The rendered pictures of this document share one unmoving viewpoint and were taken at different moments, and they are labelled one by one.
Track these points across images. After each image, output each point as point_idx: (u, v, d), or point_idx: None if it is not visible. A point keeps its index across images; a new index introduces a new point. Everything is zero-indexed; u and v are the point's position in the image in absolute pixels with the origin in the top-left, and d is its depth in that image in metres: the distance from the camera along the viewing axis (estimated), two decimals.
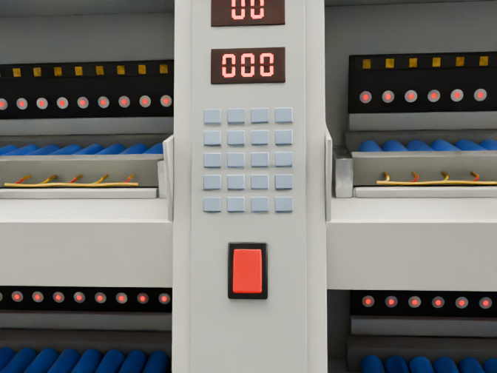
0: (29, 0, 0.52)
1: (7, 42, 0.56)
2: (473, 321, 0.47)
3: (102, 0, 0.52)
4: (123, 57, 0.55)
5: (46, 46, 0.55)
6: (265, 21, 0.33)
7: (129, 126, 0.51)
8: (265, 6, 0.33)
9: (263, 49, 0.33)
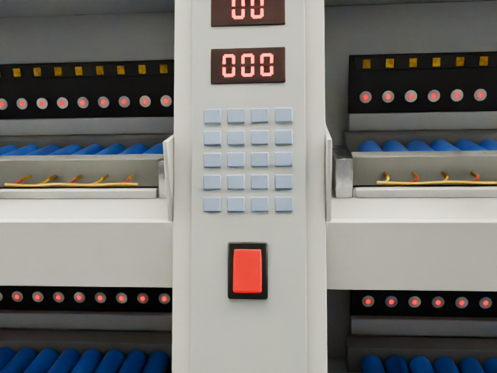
0: (29, 0, 0.52)
1: (7, 42, 0.56)
2: (473, 321, 0.47)
3: (102, 0, 0.52)
4: (123, 57, 0.55)
5: (46, 46, 0.55)
6: (265, 21, 0.33)
7: (129, 126, 0.51)
8: (265, 6, 0.33)
9: (263, 49, 0.33)
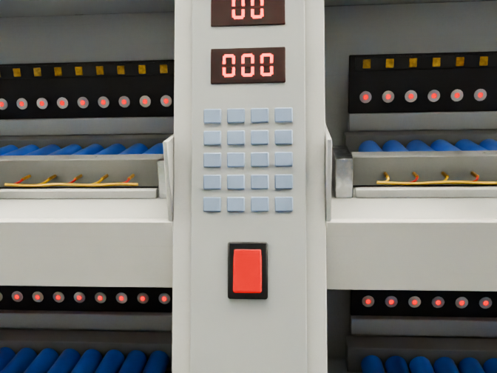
0: (29, 0, 0.52)
1: (7, 42, 0.56)
2: (473, 321, 0.47)
3: (102, 0, 0.52)
4: (123, 57, 0.55)
5: (46, 46, 0.55)
6: (265, 21, 0.33)
7: (129, 126, 0.51)
8: (265, 6, 0.33)
9: (263, 49, 0.33)
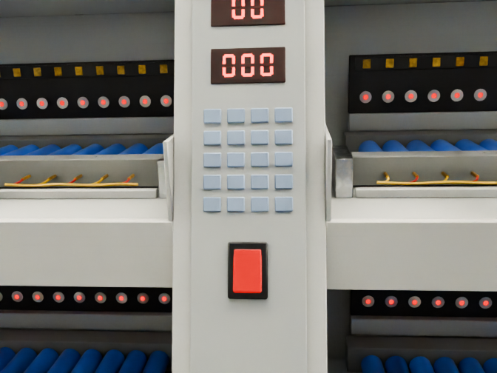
0: (29, 0, 0.52)
1: (7, 42, 0.56)
2: (473, 321, 0.47)
3: (102, 0, 0.52)
4: (123, 57, 0.55)
5: (46, 46, 0.55)
6: (265, 21, 0.33)
7: (129, 126, 0.51)
8: (265, 6, 0.33)
9: (263, 49, 0.33)
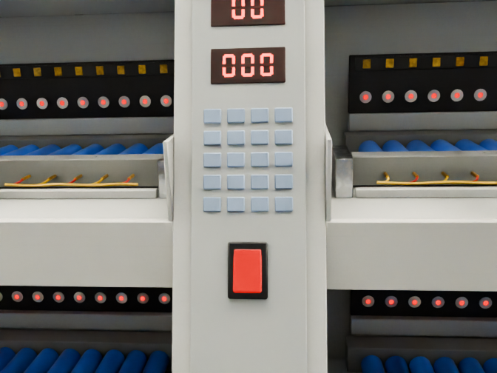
0: (29, 0, 0.52)
1: (7, 42, 0.56)
2: (473, 321, 0.47)
3: (102, 0, 0.52)
4: (123, 57, 0.55)
5: (46, 46, 0.55)
6: (265, 21, 0.33)
7: (129, 126, 0.51)
8: (265, 6, 0.33)
9: (263, 49, 0.33)
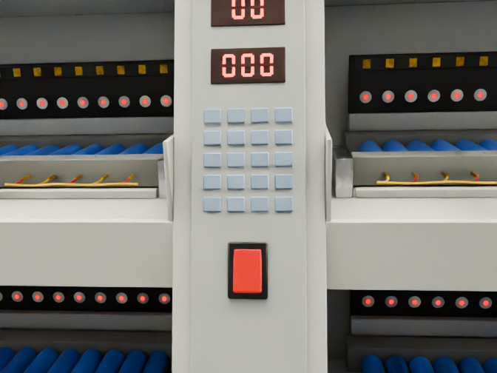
0: (29, 0, 0.52)
1: (7, 42, 0.56)
2: (473, 321, 0.47)
3: (102, 0, 0.52)
4: (123, 57, 0.55)
5: (46, 46, 0.55)
6: (265, 21, 0.33)
7: (129, 126, 0.51)
8: (265, 6, 0.33)
9: (263, 49, 0.33)
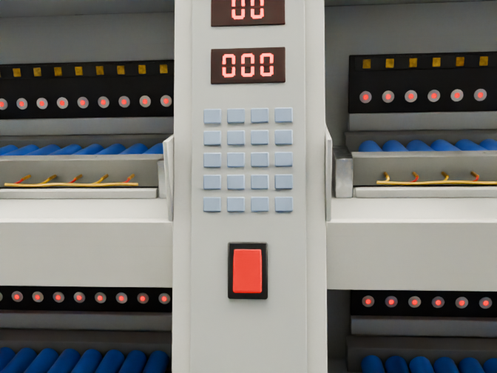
0: (29, 0, 0.52)
1: (7, 42, 0.56)
2: (473, 321, 0.47)
3: (102, 0, 0.52)
4: (123, 57, 0.55)
5: (46, 46, 0.55)
6: (265, 21, 0.33)
7: (129, 126, 0.51)
8: (265, 6, 0.33)
9: (263, 49, 0.33)
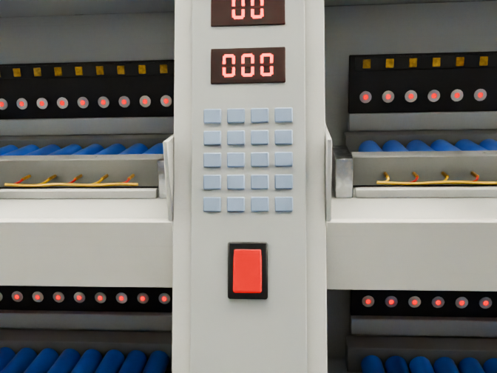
0: (29, 0, 0.52)
1: (7, 42, 0.56)
2: (473, 321, 0.47)
3: (102, 0, 0.52)
4: (123, 57, 0.55)
5: (46, 46, 0.55)
6: (265, 21, 0.33)
7: (129, 126, 0.51)
8: (265, 6, 0.33)
9: (263, 49, 0.33)
